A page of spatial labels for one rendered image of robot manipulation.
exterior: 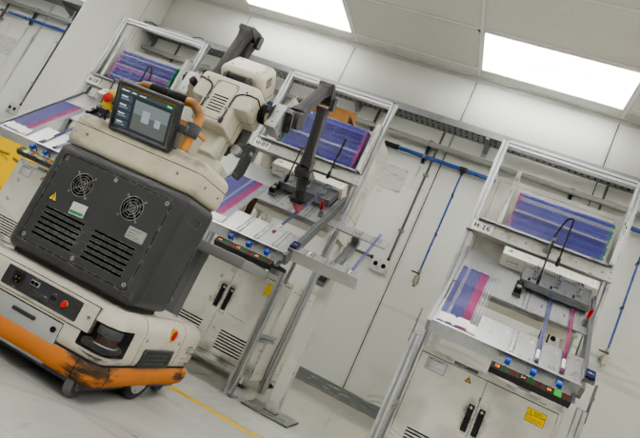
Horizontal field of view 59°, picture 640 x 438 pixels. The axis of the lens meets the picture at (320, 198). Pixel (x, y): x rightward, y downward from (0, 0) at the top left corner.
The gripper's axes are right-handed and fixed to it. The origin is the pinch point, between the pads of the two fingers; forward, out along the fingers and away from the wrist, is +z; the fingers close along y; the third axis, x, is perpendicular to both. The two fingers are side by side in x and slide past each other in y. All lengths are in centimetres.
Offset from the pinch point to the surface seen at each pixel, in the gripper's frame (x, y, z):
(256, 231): 16.9, 14.1, 10.5
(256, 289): 18, 9, 47
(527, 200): -66, -105, -19
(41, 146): 27, 162, 9
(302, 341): 42, -33, 42
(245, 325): 32, 6, 61
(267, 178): -34, 40, 10
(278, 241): 16.8, 0.5, 10.6
